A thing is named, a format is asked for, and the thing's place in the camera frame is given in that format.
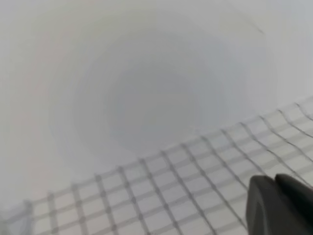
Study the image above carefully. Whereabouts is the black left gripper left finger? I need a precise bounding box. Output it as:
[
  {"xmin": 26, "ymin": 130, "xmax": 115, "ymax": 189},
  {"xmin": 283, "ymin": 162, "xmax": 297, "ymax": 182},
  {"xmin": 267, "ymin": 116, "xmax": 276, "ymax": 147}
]
[{"xmin": 246, "ymin": 175, "xmax": 306, "ymax": 235}]

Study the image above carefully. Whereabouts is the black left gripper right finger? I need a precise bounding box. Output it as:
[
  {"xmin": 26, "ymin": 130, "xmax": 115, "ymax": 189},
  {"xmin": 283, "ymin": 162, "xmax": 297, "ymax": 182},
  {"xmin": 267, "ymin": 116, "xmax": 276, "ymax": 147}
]
[{"xmin": 275, "ymin": 174, "xmax": 313, "ymax": 235}]

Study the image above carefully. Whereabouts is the white black grid tablecloth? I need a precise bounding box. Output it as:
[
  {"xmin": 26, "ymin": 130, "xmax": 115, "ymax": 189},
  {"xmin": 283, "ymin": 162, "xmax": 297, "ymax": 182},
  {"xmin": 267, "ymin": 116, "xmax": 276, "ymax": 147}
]
[{"xmin": 0, "ymin": 98, "xmax": 313, "ymax": 235}]

